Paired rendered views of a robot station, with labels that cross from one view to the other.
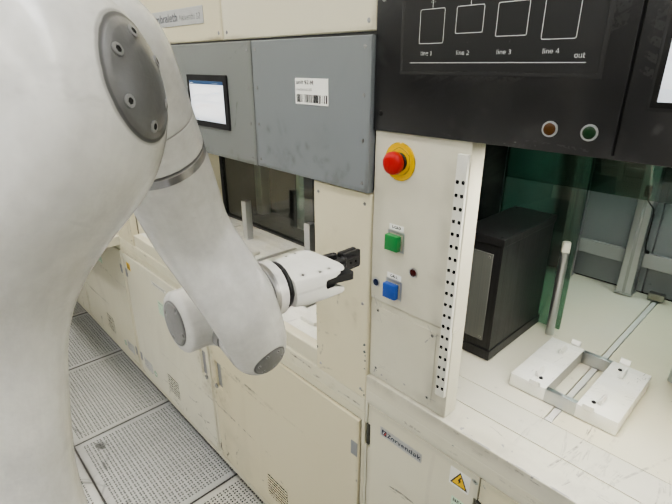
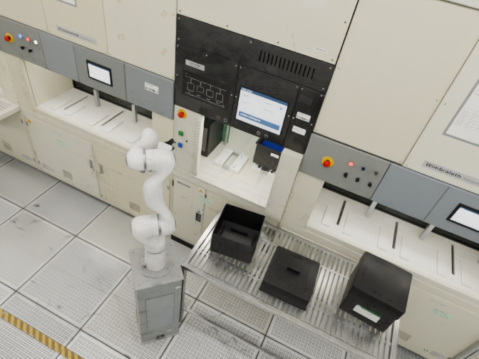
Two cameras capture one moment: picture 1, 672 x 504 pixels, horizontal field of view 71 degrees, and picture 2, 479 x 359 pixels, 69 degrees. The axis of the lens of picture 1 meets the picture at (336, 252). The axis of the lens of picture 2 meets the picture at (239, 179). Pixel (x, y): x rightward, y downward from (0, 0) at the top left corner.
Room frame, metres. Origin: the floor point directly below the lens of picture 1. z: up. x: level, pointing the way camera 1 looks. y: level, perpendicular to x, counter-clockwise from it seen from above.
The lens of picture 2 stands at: (-1.04, 0.44, 2.61)
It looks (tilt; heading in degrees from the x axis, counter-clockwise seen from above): 42 degrees down; 330
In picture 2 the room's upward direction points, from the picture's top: 12 degrees clockwise
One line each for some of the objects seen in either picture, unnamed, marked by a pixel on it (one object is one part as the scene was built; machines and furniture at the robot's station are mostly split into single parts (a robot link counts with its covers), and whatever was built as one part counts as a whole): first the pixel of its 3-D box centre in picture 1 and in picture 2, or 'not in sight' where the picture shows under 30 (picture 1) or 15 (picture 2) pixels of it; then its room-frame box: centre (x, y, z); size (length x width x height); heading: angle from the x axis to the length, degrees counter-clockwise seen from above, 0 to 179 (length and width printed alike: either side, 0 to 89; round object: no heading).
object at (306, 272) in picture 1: (300, 277); (161, 150); (0.67, 0.06, 1.20); 0.11 x 0.10 x 0.07; 133
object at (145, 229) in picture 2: not in sight; (148, 233); (0.16, 0.24, 1.07); 0.19 x 0.12 x 0.24; 83
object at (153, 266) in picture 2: not in sight; (155, 255); (0.15, 0.21, 0.85); 0.19 x 0.19 x 0.18
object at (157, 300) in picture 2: not in sight; (156, 295); (0.15, 0.21, 0.38); 0.28 x 0.28 x 0.76; 88
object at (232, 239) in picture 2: not in sight; (237, 232); (0.18, -0.32, 0.85); 0.28 x 0.28 x 0.17; 52
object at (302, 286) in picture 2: not in sight; (291, 274); (-0.18, -0.53, 0.83); 0.29 x 0.29 x 0.13; 46
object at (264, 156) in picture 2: not in sight; (273, 147); (0.71, -0.79, 1.06); 0.24 x 0.20 x 0.32; 44
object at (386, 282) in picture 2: not in sight; (374, 291); (-0.46, -0.93, 0.89); 0.29 x 0.29 x 0.25; 39
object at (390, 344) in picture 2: not in sight; (281, 303); (-0.16, -0.60, 0.38); 1.30 x 0.60 x 0.76; 43
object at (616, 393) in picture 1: (580, 377); (231, 159); (0.83, -0.52, 0.89); 0.22 x 0.21 x 0.04; 133
